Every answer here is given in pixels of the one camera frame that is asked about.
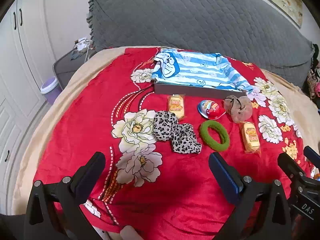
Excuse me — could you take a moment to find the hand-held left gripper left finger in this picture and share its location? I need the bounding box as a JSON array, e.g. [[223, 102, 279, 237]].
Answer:
[[24, 151, 106, 240]]

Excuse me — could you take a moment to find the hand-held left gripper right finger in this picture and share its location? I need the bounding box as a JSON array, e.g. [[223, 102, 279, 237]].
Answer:
[[209, 151, 293, 240]]

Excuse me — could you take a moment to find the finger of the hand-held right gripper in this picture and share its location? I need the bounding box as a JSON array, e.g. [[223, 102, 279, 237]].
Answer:
[[304, 145, 320, 167], [277, 152, 309, 183]]

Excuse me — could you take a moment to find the green fuzzy scrunchie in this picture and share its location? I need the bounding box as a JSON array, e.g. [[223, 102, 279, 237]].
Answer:
[[199, 120, 230, 152]]

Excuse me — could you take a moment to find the yellow snack packet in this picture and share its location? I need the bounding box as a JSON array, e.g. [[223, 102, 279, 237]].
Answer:
[[167, 94, 187, 120], [239, 121, 261, 155]]

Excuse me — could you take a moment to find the beige floral drawstring pouch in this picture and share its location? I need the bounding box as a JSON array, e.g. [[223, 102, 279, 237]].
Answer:
[[223, 94, 253, 123]]

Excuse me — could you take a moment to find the leopard print scrunchie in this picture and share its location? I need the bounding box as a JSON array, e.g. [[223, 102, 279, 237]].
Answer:
[[153, 110, 202, 155]]

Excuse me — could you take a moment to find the red egg-shaped toy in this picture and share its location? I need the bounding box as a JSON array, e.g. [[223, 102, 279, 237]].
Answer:
[[197, 99, 226, 120]]

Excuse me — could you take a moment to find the grey shallow box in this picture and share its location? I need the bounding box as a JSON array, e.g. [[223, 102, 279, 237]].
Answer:
[[154, 80, 247, 100]]

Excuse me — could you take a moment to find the pile of clothes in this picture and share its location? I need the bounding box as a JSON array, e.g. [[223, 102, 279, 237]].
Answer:
[[302, 44, 320, 100]]

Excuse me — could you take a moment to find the purple trash bin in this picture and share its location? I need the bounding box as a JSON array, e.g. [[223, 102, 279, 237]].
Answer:
[[40, 77, 62, 105]]

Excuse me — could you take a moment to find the grey bedside table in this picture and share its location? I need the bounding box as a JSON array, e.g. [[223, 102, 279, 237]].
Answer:
[[52, 47, 97, 90]]

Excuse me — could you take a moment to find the blue striped cartoon cloth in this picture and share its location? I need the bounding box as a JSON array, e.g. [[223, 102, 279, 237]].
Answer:
[[151, 48, 254, 93]]

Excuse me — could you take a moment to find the white wardrobe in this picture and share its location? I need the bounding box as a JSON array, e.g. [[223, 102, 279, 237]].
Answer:
[[0, 0, 66, 215]]

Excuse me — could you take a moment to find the grey quilted headboard cover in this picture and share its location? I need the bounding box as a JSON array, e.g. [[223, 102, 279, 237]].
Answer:
[[86, 0, 316, 88]]

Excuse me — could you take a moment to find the white charger with cables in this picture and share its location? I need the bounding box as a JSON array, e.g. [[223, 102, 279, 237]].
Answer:
[[74, 38, 90, 52]]

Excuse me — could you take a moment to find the floral wall painting panel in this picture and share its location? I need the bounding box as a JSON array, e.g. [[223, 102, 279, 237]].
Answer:
[[271, 0, 304, 28]]

